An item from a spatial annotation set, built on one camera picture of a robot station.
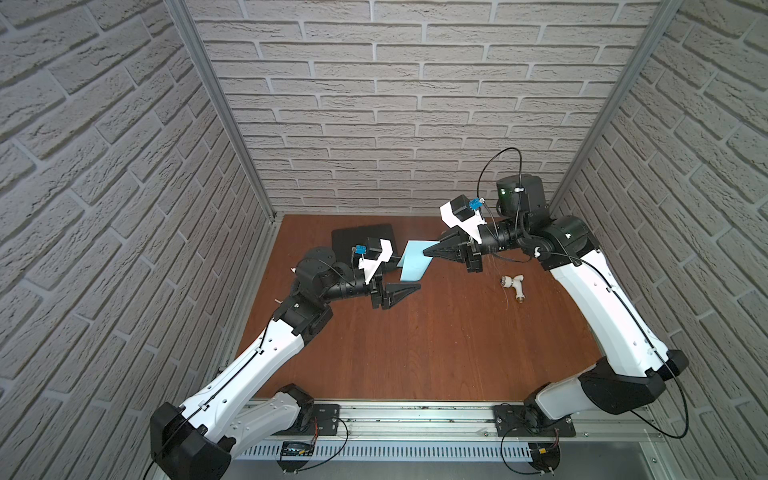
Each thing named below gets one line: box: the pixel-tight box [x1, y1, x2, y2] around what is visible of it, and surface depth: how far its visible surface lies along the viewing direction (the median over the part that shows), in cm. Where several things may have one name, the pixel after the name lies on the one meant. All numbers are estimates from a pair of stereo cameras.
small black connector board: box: [528, 442, 561, 476], surface depth 72 cm
